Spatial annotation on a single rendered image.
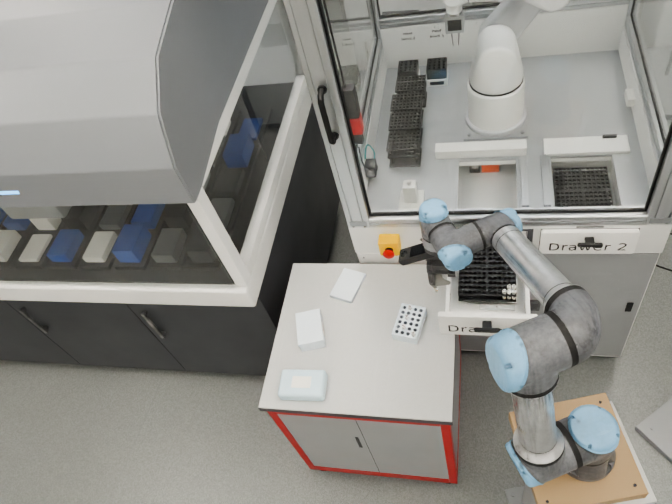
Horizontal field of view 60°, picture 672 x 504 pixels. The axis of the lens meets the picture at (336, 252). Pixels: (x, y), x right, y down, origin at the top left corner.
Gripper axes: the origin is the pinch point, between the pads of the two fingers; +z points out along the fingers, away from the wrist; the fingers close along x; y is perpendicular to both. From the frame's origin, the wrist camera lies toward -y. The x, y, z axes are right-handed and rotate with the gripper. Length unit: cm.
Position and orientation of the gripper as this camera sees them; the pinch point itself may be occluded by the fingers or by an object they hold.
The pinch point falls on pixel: (433, 282)
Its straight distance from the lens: 179.2
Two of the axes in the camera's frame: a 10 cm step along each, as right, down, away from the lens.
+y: 9.6, 0.4, -2.8
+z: 2.0, 6.0, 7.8
